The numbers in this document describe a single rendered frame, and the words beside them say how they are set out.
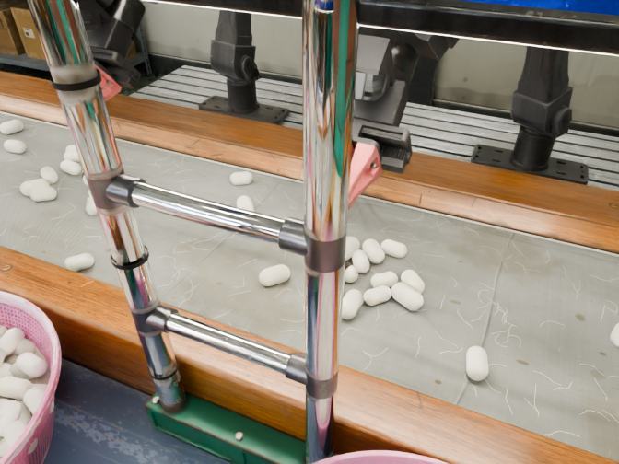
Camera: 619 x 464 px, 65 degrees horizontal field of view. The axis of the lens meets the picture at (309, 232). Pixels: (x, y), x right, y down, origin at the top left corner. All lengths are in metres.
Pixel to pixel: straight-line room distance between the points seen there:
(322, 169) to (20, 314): 0.43
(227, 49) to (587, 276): 0.75
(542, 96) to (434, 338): 0.48
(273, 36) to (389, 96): 2.38
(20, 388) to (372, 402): 0.32
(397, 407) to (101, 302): 0.31
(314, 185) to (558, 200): 0.53
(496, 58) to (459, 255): 2.01
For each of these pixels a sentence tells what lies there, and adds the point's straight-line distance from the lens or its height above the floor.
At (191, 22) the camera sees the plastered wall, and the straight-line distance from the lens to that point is 3.16.
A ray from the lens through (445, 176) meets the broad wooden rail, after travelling 0.72.
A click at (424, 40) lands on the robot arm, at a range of 0.57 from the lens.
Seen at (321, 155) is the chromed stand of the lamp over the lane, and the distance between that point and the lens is 0.22.
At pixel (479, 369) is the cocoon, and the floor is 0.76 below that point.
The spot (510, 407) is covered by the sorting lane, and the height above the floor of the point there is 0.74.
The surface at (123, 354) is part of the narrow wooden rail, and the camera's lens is 0.53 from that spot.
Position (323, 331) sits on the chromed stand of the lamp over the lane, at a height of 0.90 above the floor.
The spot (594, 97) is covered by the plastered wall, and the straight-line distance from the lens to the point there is 2.64.
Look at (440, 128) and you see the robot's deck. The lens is 1.08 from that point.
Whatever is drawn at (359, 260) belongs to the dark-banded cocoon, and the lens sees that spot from 0.56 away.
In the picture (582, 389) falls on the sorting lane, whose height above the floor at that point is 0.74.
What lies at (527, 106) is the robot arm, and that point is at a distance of 0.89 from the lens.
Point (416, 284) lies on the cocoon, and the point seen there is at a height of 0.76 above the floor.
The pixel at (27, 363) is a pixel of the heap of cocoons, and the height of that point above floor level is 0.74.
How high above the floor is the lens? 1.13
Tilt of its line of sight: 38 degrees down
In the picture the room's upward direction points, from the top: straight up
